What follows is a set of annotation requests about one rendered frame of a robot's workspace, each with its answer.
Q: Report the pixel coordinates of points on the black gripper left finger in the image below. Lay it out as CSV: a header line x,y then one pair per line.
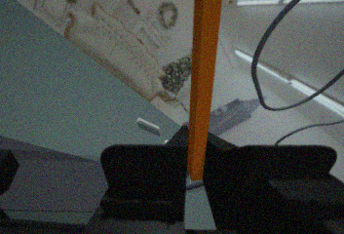
x,y
150,162

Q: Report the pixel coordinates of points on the orange handle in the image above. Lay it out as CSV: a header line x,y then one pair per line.
x,y
205,34

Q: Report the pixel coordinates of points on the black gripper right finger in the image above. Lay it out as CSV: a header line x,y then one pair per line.
x,y
229,171

